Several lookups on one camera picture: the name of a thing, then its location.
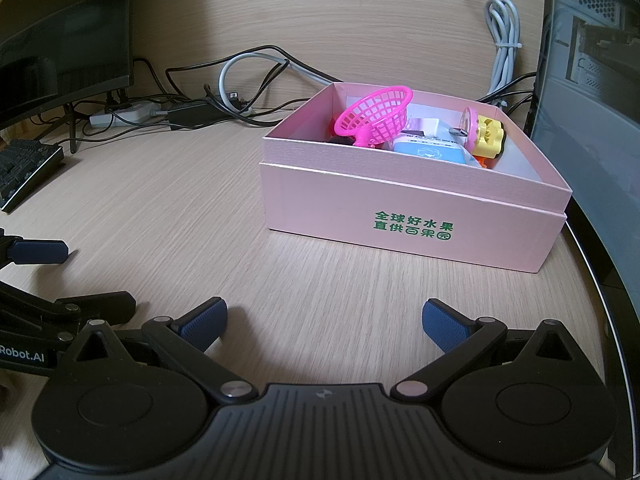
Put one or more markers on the black power adapter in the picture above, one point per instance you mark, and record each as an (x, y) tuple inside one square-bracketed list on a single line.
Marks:
[(197, 114)]

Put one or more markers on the pink cardboard box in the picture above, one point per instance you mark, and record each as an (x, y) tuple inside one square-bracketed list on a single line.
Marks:
[(350, 205)]

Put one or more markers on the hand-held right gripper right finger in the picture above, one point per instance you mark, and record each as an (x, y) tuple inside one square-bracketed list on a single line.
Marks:
[(442, 324)]

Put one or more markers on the glass-sided computer case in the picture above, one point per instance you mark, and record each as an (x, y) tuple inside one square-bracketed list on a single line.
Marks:
[(590, 110)]

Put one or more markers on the pink plastic toy basket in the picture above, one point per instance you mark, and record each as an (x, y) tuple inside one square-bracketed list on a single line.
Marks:
[(380, 115)]

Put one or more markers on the white power strip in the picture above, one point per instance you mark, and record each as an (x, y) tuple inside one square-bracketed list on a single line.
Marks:
[(120, 114)]

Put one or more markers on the black keyboard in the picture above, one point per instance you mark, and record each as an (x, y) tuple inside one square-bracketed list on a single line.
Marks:
[(25, 170)]

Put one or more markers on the wooden desktop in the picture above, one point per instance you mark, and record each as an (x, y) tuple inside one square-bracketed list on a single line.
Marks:
[(200, 210)]

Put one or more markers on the white usb hub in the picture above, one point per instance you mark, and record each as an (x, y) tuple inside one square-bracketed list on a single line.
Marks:
[(427, 125)]

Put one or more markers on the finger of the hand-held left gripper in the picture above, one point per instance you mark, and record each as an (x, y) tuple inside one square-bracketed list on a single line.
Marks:
[(107, 307), (40, 252)]

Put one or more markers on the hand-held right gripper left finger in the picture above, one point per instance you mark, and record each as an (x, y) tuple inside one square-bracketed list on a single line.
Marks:
[(204, 324)]

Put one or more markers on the blue tissue pack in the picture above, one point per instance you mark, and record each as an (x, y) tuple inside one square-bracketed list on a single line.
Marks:
[(430, 151)]

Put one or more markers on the black monitor stand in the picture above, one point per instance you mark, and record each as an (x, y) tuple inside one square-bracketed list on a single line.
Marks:
[(72, 125)]

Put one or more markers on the black computer monitor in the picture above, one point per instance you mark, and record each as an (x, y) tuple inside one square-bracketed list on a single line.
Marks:
[(60, 35)]

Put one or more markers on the yellow pudding toy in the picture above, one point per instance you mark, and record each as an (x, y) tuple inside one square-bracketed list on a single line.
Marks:
[(489, 137)]

